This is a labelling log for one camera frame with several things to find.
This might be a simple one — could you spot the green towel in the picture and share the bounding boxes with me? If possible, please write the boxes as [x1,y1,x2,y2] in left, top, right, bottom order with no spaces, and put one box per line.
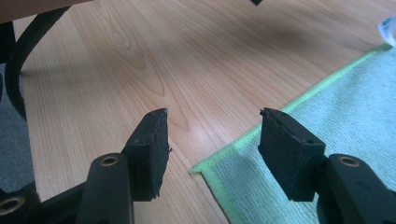
[189,15,396,224]

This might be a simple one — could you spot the left hand-held gripper black cable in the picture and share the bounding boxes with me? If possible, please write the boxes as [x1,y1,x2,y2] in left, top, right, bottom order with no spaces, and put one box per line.
[4,6,72,121]

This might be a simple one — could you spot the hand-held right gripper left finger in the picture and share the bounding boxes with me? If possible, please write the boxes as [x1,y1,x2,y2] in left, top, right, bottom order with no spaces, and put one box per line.
[121,107,172,203]

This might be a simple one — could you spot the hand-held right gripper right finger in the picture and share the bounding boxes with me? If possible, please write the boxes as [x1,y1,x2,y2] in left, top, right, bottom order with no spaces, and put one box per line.
[258,107,327,203]

